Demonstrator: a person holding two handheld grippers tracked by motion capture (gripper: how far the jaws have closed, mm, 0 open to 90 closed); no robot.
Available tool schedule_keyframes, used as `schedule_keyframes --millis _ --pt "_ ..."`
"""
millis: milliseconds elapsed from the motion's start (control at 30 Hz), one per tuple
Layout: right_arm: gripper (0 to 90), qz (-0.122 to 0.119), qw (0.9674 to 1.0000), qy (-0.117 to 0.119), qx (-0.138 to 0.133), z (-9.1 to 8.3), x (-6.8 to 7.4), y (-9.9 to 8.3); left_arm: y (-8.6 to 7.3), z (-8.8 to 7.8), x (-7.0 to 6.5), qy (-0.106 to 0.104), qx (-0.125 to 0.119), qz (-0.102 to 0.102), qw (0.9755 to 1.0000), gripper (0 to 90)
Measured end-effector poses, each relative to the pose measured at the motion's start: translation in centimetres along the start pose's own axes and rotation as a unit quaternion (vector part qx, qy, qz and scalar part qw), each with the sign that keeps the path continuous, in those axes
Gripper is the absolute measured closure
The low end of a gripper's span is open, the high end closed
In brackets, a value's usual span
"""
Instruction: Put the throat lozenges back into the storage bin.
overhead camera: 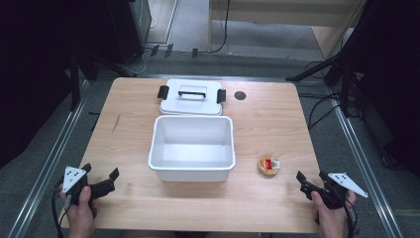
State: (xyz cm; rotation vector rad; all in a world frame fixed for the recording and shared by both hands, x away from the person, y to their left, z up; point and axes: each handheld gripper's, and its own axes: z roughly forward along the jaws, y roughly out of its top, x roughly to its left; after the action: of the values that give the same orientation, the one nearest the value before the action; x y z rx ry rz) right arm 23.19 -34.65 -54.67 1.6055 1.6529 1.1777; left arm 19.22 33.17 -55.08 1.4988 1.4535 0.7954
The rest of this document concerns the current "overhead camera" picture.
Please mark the person's left hand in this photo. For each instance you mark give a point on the person's left hand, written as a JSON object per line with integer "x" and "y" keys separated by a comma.
{"x": 81, "y": 214}

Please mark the white plastic storage box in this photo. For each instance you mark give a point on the white plastic storage box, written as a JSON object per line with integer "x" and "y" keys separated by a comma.
{"x": 191, "y": 148}

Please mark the light wooden furniture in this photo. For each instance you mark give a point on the light wooden furniture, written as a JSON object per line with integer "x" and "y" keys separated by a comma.
{"x": 280, "y": 11}

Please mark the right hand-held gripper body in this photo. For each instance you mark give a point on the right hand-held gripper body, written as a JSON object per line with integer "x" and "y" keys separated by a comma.
{"x": 330, "y": 193}

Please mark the dark cabinet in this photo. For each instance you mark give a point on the dark cabinet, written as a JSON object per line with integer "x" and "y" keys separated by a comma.
{"x": 132, "y": 29}

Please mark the black round table grommet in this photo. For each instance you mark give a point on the black round table grommet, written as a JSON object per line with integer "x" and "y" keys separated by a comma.
{"x": 240, "y": 95}

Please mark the person's right hand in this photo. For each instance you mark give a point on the person's right hand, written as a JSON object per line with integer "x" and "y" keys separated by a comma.
{"x": 330, "y": 219}

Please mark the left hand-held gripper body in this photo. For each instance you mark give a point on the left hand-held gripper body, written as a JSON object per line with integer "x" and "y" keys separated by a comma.
{"x": 79, "y": 185}

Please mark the metal floor rail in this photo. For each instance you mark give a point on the metal floor rail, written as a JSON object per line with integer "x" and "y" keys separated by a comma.
{"x": 363, "y": 155}
{"x": 46, "y": 165}

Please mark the black metal stand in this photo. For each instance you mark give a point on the black metal stand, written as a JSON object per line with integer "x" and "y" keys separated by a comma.
{"x": 75, "y": 82}
{"x": 345, "y": 76}

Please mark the round tin with red label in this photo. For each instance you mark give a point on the round tin with red label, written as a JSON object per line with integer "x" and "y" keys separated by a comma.
{"x": 269, "y": 165}

